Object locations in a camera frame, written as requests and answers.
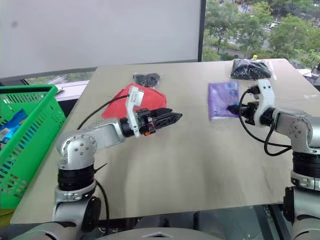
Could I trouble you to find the grey window ledge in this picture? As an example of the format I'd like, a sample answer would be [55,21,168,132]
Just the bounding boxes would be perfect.
[54,79,90,102]

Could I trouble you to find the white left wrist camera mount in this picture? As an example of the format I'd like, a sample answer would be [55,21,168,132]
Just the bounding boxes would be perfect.
[124,85,146,138]

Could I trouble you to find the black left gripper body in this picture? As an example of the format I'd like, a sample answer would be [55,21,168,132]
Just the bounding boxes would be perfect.
[135,107,158,137]

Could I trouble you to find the large bagged black item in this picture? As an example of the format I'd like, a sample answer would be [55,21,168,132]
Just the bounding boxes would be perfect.
[229,58,278,81]

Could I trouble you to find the silver robot torso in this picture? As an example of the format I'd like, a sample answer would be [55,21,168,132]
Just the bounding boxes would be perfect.
[98,225,216,240]

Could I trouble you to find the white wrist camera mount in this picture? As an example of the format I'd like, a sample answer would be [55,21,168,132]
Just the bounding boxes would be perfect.
[253,79,276,128]
[124,85,146,138]

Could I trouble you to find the red packet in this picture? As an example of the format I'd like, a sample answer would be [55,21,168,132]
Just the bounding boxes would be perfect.
[101,83,168,120]

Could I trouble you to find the blue snack packet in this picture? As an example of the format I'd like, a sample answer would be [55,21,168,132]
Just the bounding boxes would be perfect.
[0,108,27,145]

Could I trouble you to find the white board panel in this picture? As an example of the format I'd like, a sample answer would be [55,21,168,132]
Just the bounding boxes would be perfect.
[0,0,201,79]

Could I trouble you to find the black window frame post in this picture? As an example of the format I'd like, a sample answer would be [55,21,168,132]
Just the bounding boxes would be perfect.
[197,0,207,62]

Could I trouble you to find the green plastic basket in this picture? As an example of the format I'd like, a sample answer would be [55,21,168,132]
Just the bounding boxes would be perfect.
[0,84,68,210]

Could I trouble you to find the small bagged black item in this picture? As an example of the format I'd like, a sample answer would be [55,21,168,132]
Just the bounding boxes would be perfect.
[132,72,164,88]

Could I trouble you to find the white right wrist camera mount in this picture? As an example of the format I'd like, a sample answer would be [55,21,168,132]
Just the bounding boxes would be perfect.
[253,79,276,128]

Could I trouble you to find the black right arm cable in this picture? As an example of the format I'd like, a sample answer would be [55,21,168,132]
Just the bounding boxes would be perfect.
[238,88,293,157]

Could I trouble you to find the purple packet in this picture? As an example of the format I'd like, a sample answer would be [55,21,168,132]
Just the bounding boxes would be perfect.
[207,81,242,122]

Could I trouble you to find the trees outside window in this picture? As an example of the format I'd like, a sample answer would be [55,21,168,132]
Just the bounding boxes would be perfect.
[201,0,320,69]

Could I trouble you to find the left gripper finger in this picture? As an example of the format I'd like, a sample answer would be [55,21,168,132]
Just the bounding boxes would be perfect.
[150,107,174,119]
[153,112,184,130]

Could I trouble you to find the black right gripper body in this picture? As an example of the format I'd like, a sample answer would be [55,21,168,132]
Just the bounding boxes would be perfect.
[240,101,260,126]

